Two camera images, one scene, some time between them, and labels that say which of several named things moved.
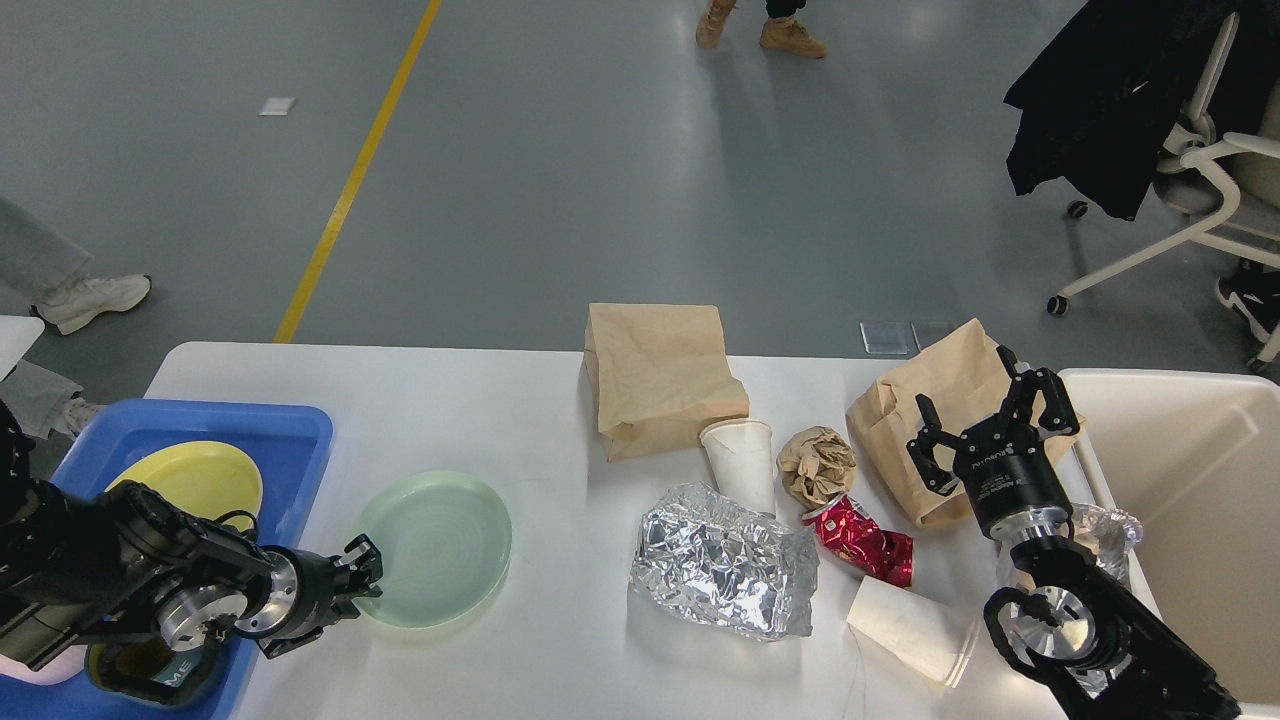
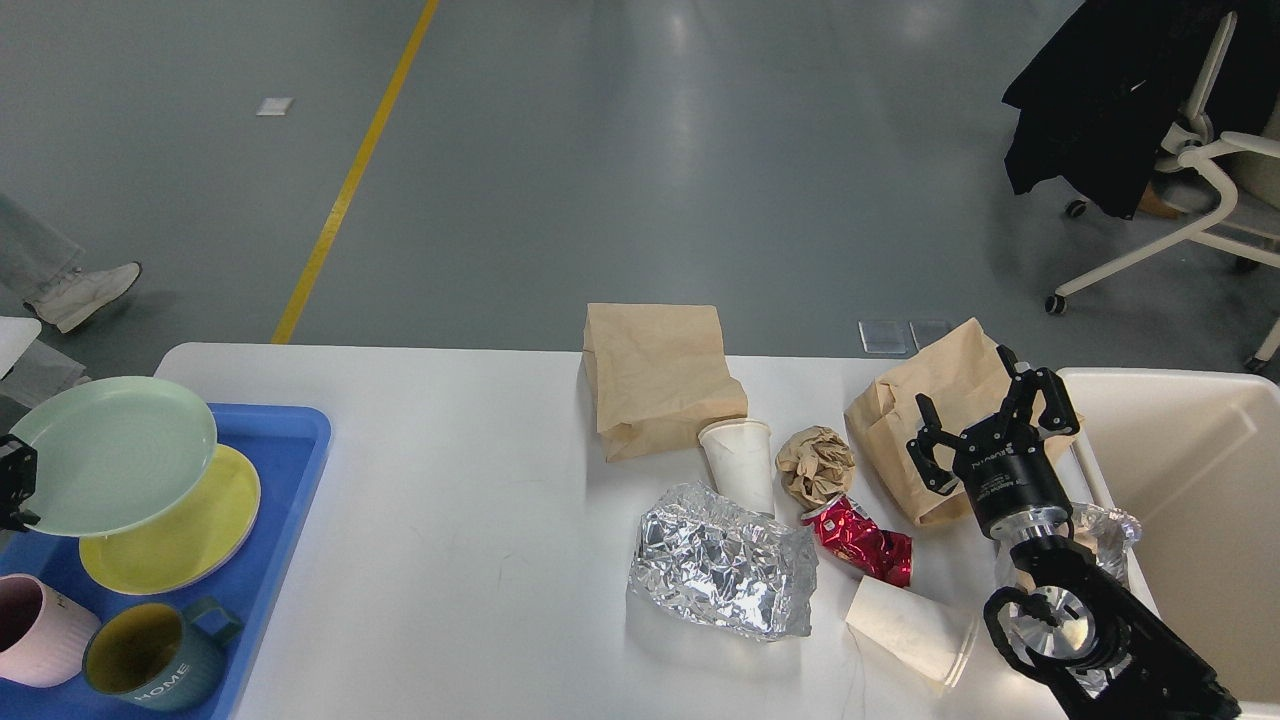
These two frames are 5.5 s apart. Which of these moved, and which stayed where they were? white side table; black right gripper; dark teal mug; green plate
Moved: green plate
Stayed: dark teal mug; white side table; black right gripper
